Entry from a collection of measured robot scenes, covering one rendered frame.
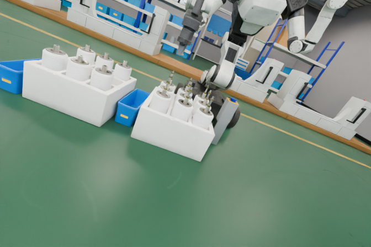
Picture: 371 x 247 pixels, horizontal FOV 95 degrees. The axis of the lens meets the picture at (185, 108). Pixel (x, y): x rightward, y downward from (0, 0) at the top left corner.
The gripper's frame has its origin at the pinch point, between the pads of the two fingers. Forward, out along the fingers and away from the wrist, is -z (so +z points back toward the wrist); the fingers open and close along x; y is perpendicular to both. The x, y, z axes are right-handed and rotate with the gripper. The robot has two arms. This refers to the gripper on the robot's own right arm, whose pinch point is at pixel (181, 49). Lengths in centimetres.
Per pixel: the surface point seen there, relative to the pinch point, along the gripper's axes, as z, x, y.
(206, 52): -15, -832, -53
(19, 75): -38, 29, -60
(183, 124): -30.5, 16.6, 17.7
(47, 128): -48, 40, -32
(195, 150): -42, 15, 29
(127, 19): -12, -427, -275
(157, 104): -27.0, 16.3, 2.2
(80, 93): -34, 26, -31
